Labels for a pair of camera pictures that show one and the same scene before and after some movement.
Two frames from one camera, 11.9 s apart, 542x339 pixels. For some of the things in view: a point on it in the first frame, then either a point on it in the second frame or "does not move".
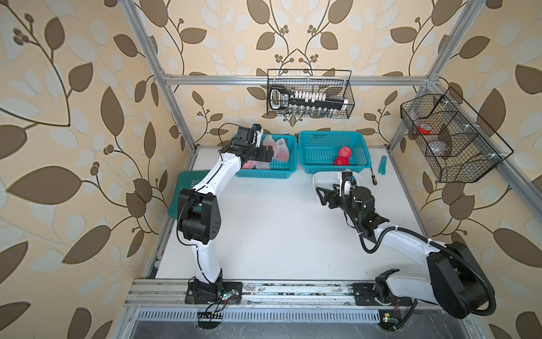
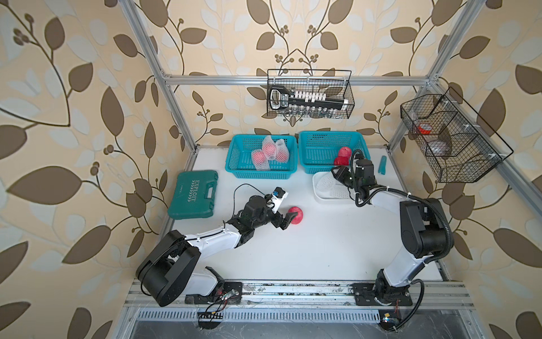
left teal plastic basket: [279, 169] does not move
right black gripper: [335, 194] -> [341, 174]
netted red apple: [249, 164] -> [298, 219]
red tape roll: [425, 128] does not move
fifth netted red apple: [282, 153] does not move
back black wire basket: [310, 94] does not move
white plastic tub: [327, 179] does not move
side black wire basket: [456, 142] does not move
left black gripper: [260, 156] -> [284, 222]
